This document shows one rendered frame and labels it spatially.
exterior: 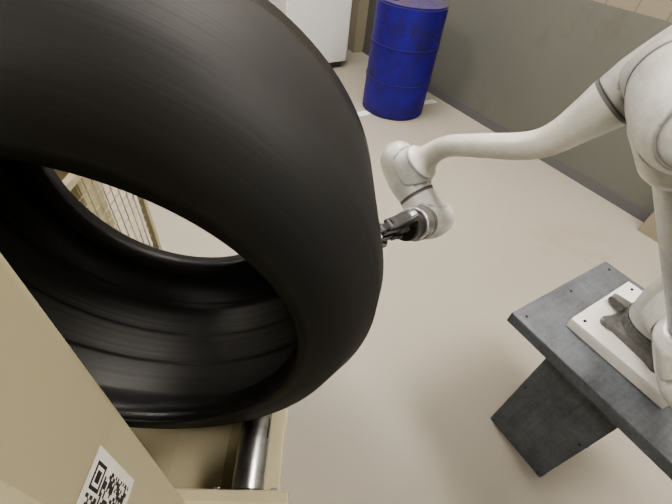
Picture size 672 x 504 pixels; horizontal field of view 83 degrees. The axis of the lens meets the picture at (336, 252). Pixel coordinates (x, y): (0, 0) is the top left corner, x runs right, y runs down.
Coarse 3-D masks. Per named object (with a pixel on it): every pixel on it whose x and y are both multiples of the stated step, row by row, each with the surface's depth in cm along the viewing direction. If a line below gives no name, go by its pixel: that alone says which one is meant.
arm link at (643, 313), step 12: (660, 276) 95; (648, 288) 97; (660, 288) 93; (636, 300) 102; (648, 300) 96; (660, 300) 91; (636, 312) 100; (648, 312) 94; (660, 312) 90; (636, 324) 100; (648, 324) 94; (648, 336) 98
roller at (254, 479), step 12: (252, 420) 58; (264, 420) 58; (240, 432) 58; (252, 432) 56; (264, 432) 57; (240, 444) 56; (252, 444) 55; (264, 444) 56; (240, 456) 54; (252, 456) 54; (264, 456) 55; (240, 468) 53; (252, 468) 53; (264, 468) 54; (240, 480) 52; (252, 480) 52; (264, 480) 54
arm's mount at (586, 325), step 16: (624, 288) 117; (608, 304) 113; (576, 320) 109; (592, 320) 109; (592, 336) 105; (608, 336) 105; (608, 352) 103; (624, 352) 102; (624, 368) 100; (640, 368) 99; (640, 384) 98; (656, 384) 96; (656, 400) 96
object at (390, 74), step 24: (384, 0) 295; (408, 0) 302; (432, 0) 311; (384, 24) 302; (408, 24) 293; (432, 24) 295; (384, 48) 311; (408, 48) 304; (432, 48) 311; (384, 72) 322; (408, 72) 317; (384, 96) 334; (408, 96) 332
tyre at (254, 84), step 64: (0, 0) 21; (64, 0) 21; (128, 0) 23; (192, 0) 27; (256, 0) 35; (0, 64) 20; (64, 64) 21; (128, 64) 22; (192, 64) 23; (256, 64) 27; (320, 64) 38; (0, 128) 22; (64, 128) 22; (128, 128) 22; (192, 128) 23; (256, 128) 25; (320, 128) 29; (0, 192) 56; (64, 192) 61; (128, 192) 25; (192, 192) 25; (256, 192) 26; (320, 192) 29; (64, 256) 64; (128, 256) 68; (192, 256) 73; (256, 256) 29; (320, 256) 30; (64, 320) 61; (128, 320) 67; (192, 320) 71; (256, 320) 69; (320, 320) 36; (128, 384) 60; (192, 384) 62; (256, 384) 49; (320, 384) 46
